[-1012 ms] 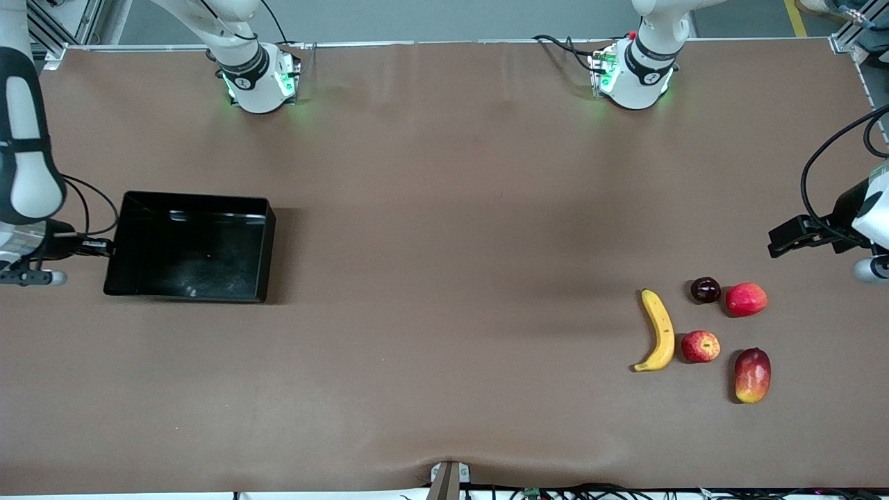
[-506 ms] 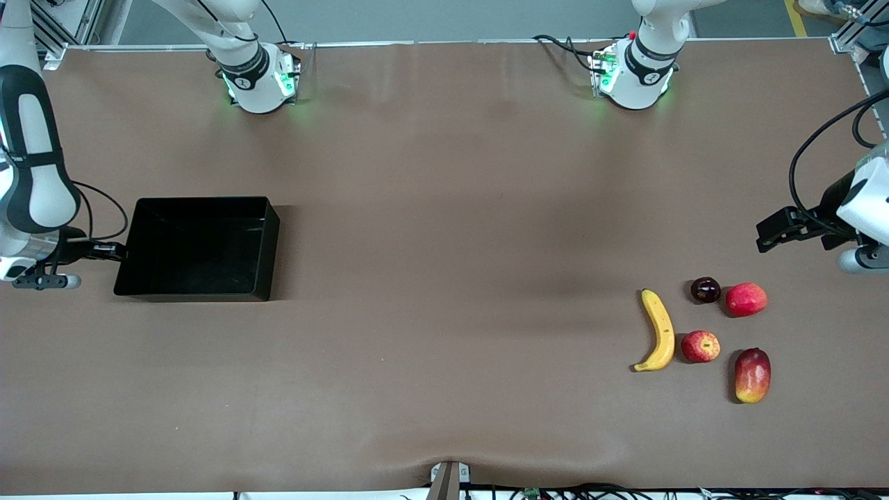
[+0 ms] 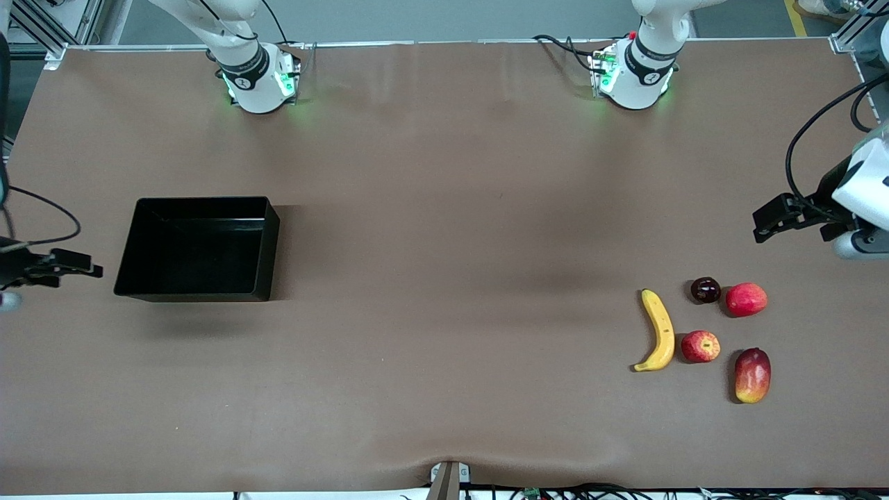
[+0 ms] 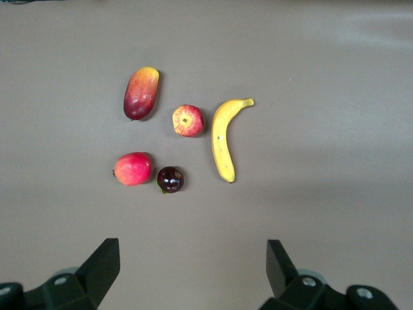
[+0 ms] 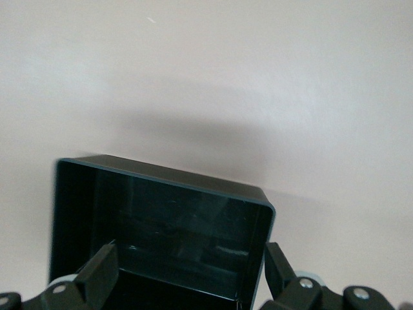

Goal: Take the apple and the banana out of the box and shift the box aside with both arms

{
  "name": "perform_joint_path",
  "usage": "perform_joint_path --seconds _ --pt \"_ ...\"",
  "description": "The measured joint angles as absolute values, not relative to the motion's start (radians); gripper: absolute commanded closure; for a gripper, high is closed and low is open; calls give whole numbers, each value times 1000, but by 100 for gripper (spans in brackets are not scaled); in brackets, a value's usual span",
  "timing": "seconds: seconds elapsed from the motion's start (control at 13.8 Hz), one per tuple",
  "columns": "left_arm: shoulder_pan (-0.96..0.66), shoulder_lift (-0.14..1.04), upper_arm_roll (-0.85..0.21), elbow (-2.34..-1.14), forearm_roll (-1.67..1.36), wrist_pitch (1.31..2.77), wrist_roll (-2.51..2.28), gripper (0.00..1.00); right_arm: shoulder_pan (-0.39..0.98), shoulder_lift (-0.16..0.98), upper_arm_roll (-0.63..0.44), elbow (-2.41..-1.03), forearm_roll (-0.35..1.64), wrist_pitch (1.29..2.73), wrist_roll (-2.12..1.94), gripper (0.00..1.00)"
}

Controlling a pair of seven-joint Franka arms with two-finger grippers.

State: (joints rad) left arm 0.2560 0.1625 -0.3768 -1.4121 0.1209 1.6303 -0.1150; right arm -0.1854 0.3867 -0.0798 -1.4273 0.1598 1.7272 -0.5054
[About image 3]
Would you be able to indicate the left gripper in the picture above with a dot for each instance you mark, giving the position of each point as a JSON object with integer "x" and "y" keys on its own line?
{"x": 828, "y": 192}

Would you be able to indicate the black plastic box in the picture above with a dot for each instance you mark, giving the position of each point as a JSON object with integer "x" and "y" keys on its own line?
{"x": 194, "y": 257}

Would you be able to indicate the red apple with yellow spot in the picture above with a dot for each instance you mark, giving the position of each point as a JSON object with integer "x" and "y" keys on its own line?
{"x": 700, "y": 346}

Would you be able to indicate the yellow banana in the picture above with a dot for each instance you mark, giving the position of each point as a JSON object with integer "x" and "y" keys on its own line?
{"x": 663, "y": 333}

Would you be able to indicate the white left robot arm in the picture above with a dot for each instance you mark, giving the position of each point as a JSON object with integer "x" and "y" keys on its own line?
{"x": 635, "y": 87}

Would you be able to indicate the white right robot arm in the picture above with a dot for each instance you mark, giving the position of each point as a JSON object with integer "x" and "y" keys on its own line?
{"x": 257, "y": 90}

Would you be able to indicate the red peach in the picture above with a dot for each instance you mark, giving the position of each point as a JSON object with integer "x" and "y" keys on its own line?
{"x": 746, "y": 299}

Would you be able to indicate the dark red plum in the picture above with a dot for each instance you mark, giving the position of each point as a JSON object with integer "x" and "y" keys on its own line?
{"x": 705, "y": 290}

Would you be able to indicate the red yellow mango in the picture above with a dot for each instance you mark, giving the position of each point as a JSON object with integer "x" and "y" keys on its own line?
{"x": 753, "y": 375}

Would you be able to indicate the beige shoe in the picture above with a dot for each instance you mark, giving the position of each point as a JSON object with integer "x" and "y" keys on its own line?
{"x": 823, "y": 7}

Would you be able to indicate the brown table cover cloth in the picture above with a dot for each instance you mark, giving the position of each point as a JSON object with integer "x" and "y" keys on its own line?
{"x": 417, "y": 278}

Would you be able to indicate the aluminium frame post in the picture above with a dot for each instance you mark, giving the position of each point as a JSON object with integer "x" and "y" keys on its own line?
{"x": 858, "y": 31}
{"x": 42, "y": 31}

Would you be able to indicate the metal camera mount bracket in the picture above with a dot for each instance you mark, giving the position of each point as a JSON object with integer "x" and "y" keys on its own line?
{"x": 448, "y": 482}

